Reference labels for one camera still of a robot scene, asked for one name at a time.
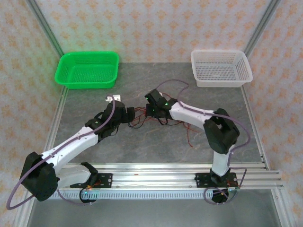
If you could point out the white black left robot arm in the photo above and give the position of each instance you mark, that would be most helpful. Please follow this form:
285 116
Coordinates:
71 144

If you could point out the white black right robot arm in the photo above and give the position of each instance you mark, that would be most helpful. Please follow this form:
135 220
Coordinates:
189 116

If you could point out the green plastic basket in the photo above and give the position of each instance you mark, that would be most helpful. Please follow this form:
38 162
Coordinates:
85 75

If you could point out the white plastic basket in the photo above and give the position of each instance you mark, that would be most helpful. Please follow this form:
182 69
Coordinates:
236 66

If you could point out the aluminium table edge rail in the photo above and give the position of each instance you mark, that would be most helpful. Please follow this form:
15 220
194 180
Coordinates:
55 123
251 113

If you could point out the aluminium mounting rail beam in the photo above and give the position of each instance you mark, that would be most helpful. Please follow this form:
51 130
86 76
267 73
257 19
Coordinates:
151 176

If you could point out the aluminium frame post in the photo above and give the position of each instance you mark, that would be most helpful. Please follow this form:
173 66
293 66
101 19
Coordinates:
261 26
45 26

